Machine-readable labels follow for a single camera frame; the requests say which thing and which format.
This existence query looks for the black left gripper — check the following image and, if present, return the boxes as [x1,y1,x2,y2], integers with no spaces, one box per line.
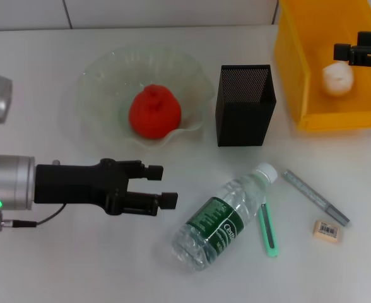
[33,158,178,217]

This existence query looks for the grey pen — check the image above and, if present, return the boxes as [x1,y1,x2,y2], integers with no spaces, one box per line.
[281,169,351,227]

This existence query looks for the beige eraser with barcode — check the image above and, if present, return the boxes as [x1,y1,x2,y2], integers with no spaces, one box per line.
[312,219,345,244]

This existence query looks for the green utility knife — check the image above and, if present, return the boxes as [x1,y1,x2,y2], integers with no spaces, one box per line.
[258,201,280,258]

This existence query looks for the red-orange toy orange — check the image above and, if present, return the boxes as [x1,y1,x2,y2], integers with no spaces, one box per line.
[128,84,182,140]

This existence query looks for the black mesh pen holder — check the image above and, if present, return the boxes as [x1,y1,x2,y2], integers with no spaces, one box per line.
[215,64,277,148]

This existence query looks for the clear green-label water bottle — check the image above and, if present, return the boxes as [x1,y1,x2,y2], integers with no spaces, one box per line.
[172,162,278,271]

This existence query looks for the yellow plastic bin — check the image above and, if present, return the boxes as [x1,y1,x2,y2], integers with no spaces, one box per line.
[273,0,371,132]

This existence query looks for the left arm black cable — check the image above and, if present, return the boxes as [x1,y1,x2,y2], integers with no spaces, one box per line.
[1,203,68,228]

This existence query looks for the clear wavy glass fruit bowl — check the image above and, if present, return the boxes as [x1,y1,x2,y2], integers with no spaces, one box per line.
[76,44,216,151]

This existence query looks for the white paper ball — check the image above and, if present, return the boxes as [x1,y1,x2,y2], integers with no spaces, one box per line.
[321,61,354,96]

